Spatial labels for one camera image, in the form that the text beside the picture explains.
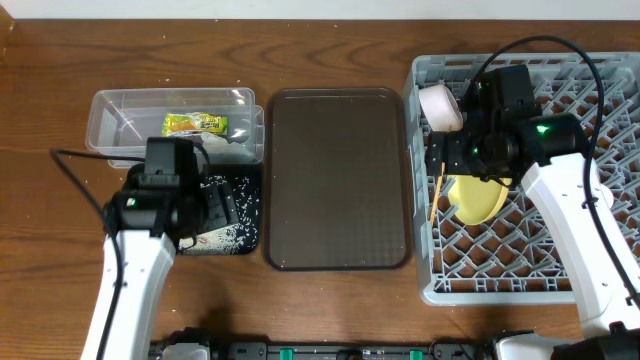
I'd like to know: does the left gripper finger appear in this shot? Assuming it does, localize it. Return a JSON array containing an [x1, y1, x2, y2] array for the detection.
[[219, 183, 239, 225], [202, 184, 225, 233]]

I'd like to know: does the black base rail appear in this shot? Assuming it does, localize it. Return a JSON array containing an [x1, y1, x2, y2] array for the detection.
[[148, 341, 493, 360]]

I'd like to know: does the wooden chopstick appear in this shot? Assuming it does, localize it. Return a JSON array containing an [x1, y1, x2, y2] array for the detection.
[[430, 162, 446, 226]]

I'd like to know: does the black food waste tray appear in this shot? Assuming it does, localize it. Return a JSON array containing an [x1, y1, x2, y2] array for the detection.
[[107, 152, 261, 256]]

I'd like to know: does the clear plastic waste bin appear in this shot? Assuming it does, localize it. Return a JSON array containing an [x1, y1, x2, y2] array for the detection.
[[85, 87, 265, 168]]

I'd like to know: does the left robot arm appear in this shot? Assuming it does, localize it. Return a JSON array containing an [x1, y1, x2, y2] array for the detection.
[[82, 172, 245, 359]]

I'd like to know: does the white rice bowl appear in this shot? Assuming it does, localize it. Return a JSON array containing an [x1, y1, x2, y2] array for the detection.
[[418, 85, 463, 132]]

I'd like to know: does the yellow plate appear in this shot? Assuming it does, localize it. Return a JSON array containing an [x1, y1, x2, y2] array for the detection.
[[448, 175, 509, 225]]

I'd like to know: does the grey dishwasher rack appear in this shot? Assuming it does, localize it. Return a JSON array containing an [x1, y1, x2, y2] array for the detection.
[[403, 52, 639, 306]]

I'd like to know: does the pile of rice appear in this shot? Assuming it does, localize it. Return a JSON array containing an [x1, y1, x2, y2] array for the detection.
[[178, 173, 261, 255]]

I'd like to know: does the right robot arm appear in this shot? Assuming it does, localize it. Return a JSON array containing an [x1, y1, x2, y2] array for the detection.
[[426, 106, 639, 359]]

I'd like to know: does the green snack wrapper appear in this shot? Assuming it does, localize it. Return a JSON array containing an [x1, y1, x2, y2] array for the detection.
[[162, 112, 228, 137]]

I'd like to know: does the white napkin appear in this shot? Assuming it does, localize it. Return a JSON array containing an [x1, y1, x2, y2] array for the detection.
[[201, 132, 253, 163]]

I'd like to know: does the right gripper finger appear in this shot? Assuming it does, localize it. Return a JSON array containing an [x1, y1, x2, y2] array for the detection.
[[446, 131, 471, 175], [425, 132, 447, 176]]

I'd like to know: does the brown serving tray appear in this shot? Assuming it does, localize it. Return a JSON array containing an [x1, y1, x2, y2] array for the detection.
[[263, 88, 412, 272]]

